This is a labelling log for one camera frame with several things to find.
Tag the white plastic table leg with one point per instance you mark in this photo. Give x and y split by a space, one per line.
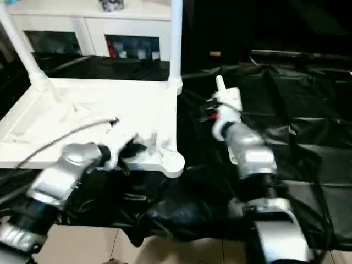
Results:
24 55
220 82
176 41

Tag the long black bar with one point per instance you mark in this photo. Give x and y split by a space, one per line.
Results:
302 54

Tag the black backdrop cloth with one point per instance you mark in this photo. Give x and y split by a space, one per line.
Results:
275 24

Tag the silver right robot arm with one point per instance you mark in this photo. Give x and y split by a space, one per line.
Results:
253 154

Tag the small bottle with white label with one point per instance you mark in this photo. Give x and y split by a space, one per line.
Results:
155 55
141 53
123 53

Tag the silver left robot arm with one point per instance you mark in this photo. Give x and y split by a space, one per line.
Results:
60 170

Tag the white cabinet with glass doors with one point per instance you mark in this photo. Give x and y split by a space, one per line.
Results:
82 22

